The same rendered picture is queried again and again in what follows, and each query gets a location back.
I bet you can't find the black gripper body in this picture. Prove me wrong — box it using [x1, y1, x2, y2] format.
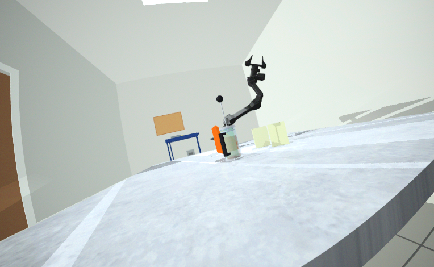
[245, 61, 266, 73]

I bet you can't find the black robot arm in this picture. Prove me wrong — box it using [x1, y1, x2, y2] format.
[223, 72, 265, 127]

